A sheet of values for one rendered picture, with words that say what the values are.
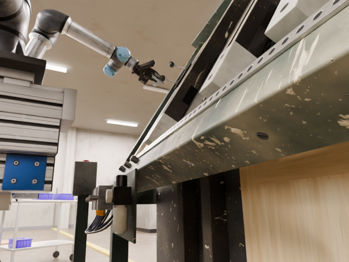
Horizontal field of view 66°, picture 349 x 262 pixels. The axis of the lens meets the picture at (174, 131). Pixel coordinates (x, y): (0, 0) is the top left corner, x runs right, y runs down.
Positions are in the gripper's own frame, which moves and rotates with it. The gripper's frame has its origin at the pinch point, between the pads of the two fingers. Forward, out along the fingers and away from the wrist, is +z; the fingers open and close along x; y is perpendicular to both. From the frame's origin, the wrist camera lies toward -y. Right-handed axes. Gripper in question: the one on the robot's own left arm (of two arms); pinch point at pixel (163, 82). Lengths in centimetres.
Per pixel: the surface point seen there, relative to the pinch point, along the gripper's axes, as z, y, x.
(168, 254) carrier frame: 47, 18, 84
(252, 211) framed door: 35, -57, 94
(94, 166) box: -6, 28, 58
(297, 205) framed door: 35, -72, 98
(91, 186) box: -1, 32, 68
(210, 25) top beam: 5, -26, -47
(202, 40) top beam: 7, -11, -53
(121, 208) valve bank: 10, -23, 95
